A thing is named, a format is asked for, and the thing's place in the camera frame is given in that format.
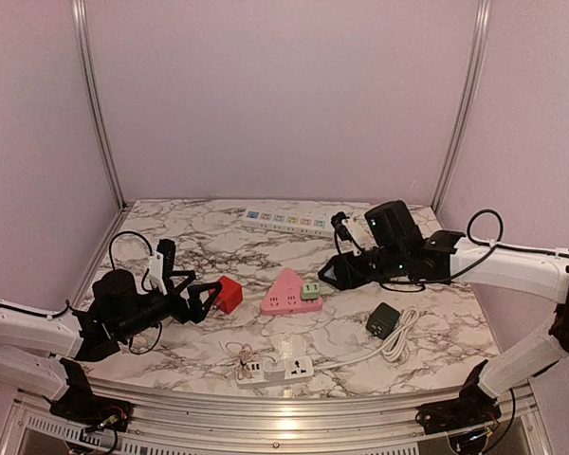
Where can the green plug adapter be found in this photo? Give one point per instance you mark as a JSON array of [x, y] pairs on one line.
[[310, 291]]

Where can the right aluminium frame post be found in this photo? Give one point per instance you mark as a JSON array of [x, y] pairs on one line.
[[476, 60]]

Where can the aluminium frame post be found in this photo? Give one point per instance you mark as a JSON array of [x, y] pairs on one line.
[[79, 12], [476, 60]]

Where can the left aluminium frame post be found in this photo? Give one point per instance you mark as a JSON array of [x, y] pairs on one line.
[[79, 12]]

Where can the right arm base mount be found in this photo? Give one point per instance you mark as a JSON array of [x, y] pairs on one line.
[[468, 424]]

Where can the long white colourful power strip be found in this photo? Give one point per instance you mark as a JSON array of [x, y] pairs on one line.
[[288, 222]]

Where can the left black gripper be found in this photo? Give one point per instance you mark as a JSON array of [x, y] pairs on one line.
[[194, 307]]

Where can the white charger plug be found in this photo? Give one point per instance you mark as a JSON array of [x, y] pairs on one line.
[[274, 366]]

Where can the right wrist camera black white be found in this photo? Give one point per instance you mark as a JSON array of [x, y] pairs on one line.
[[349, 230]]

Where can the dark green charger plug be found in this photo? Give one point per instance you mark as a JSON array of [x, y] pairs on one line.
[[382, 321]]

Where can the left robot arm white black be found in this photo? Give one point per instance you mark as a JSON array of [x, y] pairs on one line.
[[44, 354]]

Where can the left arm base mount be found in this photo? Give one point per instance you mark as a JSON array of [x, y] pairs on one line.
[[100, 416]]

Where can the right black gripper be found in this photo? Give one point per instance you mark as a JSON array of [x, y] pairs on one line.
[[348, 276]]

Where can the pink triangular power socket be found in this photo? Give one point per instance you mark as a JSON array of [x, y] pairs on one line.
[[284, 297]]

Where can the red cube socket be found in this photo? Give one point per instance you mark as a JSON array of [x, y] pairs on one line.
[[230, 296]]

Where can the aluminium front rail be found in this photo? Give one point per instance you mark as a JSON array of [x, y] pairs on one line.
[[174, 422]]

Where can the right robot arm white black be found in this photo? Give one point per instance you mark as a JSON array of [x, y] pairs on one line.
[[403, 256]]

